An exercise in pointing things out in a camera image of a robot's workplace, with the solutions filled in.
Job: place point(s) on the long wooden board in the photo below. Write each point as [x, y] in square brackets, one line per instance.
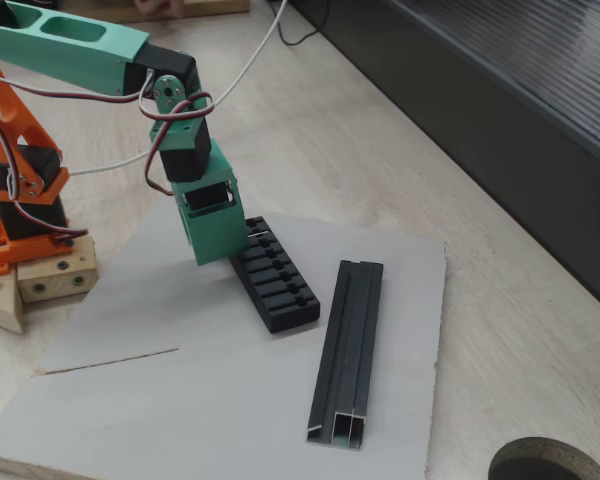
[215, 6]

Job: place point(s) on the grey horizontal window blinds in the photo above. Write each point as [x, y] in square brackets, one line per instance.
[555, 50]

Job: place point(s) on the dark aluminium profile rail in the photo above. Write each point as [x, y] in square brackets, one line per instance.
[350, 350]

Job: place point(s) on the grey flat board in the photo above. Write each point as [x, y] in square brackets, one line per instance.
[180, 400]

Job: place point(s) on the person's hand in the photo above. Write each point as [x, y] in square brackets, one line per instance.
[157, 6]

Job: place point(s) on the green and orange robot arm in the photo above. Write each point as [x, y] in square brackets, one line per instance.
[70, 50]

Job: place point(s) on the wooden block with screws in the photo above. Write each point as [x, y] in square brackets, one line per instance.
[55, 285]

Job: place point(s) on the black slotted block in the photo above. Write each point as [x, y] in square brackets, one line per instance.
[290, 320]

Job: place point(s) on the light wooden plank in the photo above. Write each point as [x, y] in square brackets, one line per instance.
[0, 305]

